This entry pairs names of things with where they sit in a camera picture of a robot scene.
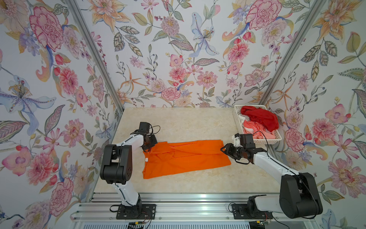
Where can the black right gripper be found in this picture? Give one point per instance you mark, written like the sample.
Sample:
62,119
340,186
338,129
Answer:
228,149

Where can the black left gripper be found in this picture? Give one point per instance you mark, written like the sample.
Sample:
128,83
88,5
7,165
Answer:
154,140

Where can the orange t-shirt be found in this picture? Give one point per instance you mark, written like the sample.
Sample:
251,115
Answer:
175,158

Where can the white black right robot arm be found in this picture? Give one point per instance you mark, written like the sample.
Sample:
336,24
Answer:
298,196

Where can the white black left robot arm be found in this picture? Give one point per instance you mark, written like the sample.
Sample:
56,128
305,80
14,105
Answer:
116,168

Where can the white garment in basket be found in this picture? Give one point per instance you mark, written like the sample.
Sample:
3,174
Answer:
242,119

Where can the pink t-shirt in basket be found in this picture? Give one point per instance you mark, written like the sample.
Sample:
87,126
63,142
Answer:
257,130

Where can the white plastic laundry basket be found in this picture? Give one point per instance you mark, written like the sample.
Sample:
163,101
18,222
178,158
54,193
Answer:
236,111

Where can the red t-shirt in basket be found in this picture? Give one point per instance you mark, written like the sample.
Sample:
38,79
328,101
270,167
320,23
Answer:
264,117

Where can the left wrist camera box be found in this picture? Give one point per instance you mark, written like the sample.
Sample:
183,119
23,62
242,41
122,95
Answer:
144,127

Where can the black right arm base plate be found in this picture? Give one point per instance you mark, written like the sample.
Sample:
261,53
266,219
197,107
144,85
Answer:
244,211

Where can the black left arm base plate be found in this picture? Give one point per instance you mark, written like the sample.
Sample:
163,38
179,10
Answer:
138,212

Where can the front aluminium rail frame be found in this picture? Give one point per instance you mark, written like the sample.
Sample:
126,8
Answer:
183,204

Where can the right rear aluminium corner post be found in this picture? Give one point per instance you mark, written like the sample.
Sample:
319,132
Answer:
310,17

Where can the aluminium corner post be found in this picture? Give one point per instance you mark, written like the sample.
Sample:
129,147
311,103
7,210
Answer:
78,17
310,17

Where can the left rear aluminium corner post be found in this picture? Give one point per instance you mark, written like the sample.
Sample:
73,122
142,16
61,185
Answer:
78,17

